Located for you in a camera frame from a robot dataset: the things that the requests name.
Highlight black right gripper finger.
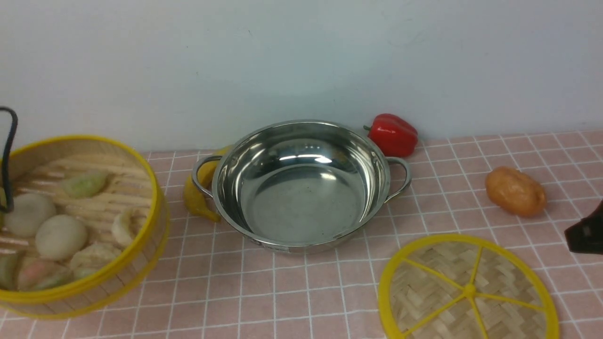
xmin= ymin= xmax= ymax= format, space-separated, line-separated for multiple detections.
xmin=564 ymin=202 xmax=603 ymax=255

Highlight yellow-rimmed woven bamboo lid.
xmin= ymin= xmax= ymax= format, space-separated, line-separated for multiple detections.
xmin=378 ymin=234 xmax=561 ymax=339

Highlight yellow-rimmed bamboo steamer basket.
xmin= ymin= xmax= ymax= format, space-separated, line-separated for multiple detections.
xmin=1 ymin=135 xmax=170 ymax=319

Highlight stainless steel pot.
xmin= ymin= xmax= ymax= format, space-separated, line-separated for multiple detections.
xmin=190 ymin=120 xmax=413 ymax=255

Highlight orange-brown bread roll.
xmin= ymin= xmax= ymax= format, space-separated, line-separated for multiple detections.
xmin=485 ymin=167 xmax=548 ymax=218

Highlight red bell pepper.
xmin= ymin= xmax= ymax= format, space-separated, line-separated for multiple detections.
xmin=364 ymin=113 xmax=419 ymax=157

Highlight yellow banana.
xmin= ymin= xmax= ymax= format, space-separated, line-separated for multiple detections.
xmin=183 ymin=159 xmax=221 ymax=223

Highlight white dumpling right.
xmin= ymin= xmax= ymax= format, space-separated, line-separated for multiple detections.
xmin=111 ymin=207 xmax=137 ymax=250

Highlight white dumpling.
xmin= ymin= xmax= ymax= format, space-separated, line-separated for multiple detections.
xmin=111 ymin=207 xmax=137 ymax=250
xmin=69 ymin=242 xmax=122 ymax=280

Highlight white dumpling lower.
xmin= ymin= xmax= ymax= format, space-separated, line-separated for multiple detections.
xmin=69 ymin=242 xmax=122 ymax=280

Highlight white round bun lower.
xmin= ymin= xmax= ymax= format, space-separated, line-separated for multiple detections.
xmin=35 ymin=214 xmax=89 ymax=260

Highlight white round bun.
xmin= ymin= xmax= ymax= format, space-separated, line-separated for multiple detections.
xmin=3 ymin=193 xmax=57 ymax=238
xmin=35 ymin=214 xmax=89 ymax=260

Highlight pink and green dumpling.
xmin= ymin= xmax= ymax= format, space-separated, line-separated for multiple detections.
xmin=17 ymin=259 xmax=73 ymax=291

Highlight white round bun upper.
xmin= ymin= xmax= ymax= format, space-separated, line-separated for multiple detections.
xmin=3 ymin=193 xmax=57 ymax=238

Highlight pale green dumpling left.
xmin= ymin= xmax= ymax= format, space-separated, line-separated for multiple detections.
xmin=0 ymin=252 xmax=21 ymax=291

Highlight black cable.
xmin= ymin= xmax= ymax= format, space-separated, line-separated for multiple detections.
xmin=0 ymin=106 xmax=18 ymax=213

